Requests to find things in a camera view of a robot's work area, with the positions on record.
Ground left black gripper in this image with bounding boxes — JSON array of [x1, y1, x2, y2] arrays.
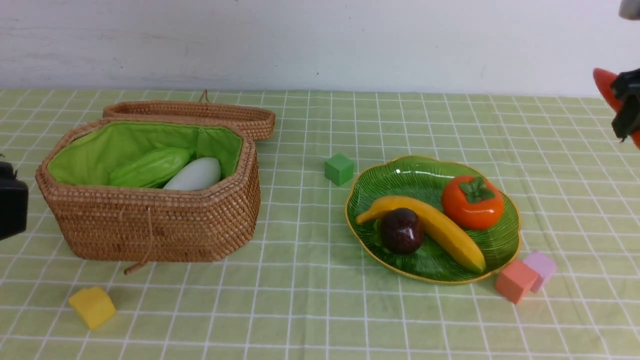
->
[[0, 161, 29, 240]]

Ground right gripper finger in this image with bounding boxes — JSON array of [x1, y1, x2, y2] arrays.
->
[[610, 69, 640, 142]]

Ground orange red carrot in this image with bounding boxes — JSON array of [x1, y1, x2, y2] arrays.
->
[[592, 68, 640, 149]]

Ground green bitter gourd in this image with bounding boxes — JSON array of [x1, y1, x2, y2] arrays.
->
[[107, 147, 195, 188]]

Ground white radish with green leaves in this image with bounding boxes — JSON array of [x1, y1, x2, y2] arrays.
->
[[162, 157, 222, 191]]

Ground orange persimmon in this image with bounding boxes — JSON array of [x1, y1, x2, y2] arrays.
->
[[441, 175, 505, 231]]

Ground yellow banana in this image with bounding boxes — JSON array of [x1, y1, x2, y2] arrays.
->
[[355, 195, 487, 274]]

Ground dark purple mangosteen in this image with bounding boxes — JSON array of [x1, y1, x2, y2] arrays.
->
[[379, 207, 425, 255]]

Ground woven wicker basket green lining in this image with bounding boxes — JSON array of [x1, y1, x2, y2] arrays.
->
[[35, 117, 261, 274]]

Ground yellow foam block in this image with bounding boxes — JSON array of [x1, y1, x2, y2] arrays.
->
[[68, 285, 117, 331]]

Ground lilac foam cube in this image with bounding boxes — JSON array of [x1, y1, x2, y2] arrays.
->
[[523, 251, 558, 293]]

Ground green leaf-shaped glass plate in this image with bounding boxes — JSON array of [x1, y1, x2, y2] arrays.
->
[[343, 155, 522, 285]]

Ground salmon pink foam cube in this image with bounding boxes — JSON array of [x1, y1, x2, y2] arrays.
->
[[494, 259, 538, 305]]

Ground woven wicker basket lid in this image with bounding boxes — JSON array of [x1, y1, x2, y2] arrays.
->
[[102, 90, 276, 141]]

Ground green foam cube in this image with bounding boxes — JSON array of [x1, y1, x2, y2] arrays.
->
[[324, 153, 355, 187]]

